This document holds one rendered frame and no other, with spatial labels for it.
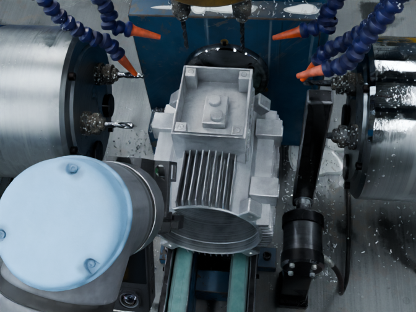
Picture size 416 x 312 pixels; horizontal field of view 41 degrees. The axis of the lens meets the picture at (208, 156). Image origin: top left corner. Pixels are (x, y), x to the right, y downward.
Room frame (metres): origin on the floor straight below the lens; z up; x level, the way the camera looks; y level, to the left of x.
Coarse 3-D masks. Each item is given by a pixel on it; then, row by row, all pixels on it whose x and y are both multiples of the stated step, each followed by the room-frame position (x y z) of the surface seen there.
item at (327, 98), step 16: (320, 96) 0.38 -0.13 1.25; (304, 112) 0.39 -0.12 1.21; (320, 112) 0.37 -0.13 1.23; (304, 128) 0.37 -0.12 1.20; (320, 128) 0.37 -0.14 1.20; (304, 144) 0.37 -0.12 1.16; (320, 144) 0.37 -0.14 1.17; (304, 160) 0.37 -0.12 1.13; (320, 160) 0.37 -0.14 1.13; (304, 176) 0.37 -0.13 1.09; (304, 192) 0.37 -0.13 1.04
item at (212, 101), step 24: (216, 72) 0.53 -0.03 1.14; (240, 72) 0.52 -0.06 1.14; (192, 96) 0.51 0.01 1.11; (216, 96) 0.49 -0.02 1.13; (240, 96) 0.50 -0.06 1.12; (192, 120) 0.47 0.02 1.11; (216, 120) 0.45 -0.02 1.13; (240, 120) 0.46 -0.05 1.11; (192, 144) 0.42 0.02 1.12; (216, 144) 0.42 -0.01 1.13; (240, 144) 0.41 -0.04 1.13
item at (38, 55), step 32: (0, 32) 0.64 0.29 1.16; (32, 32) 0.64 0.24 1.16; (64, 32) 0.63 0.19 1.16; (0, 64) 0.57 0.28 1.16; (32, 64) 0.56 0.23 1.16; (64, 64) 0.56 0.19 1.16; (96, 64) 0.63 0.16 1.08; (0, 96) 0.53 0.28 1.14; (32, 96) 0.52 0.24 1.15; (64, 96) 0.52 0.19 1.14; (96, 96) 0.60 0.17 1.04; (0, 128) 0.50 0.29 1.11; (32, 128) 0.49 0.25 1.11; (64, 128) 0.48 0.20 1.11; (96, 128) 0.51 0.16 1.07; (0, 160) 0.48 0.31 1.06; (32, 160) 0.47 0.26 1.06
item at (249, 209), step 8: (176, 96) 0.54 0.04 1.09; (256, 96) 0.52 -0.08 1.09; (264, 96) 0.52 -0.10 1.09; (256, 104) 0.50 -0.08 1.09; (264, 104) 0.50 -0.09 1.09; (256, 112) 0.50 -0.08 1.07; (264, 112) 0.50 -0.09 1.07; (248, 200) 0.34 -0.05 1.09; (240, 208) 0.34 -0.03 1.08; (248, 208) 0.33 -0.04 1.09; (256, 208) 0.33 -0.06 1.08; (240, 216) 0.33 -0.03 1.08; (248, 216) 0.33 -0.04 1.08; (256, 216) 0.32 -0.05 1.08; (160, 240) 0.36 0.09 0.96; (256, 248) 0.33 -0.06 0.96
